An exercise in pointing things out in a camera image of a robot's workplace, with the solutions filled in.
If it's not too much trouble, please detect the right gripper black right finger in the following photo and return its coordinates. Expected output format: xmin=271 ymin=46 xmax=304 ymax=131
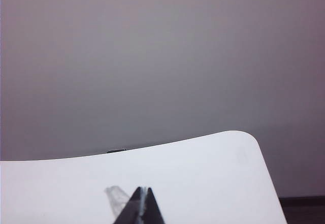
xmin=141 ymin=187 xmax=166 ymax=224

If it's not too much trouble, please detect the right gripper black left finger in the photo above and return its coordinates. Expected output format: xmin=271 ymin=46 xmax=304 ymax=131
xmin=112 ymin=186 xmax=144 ymax=224

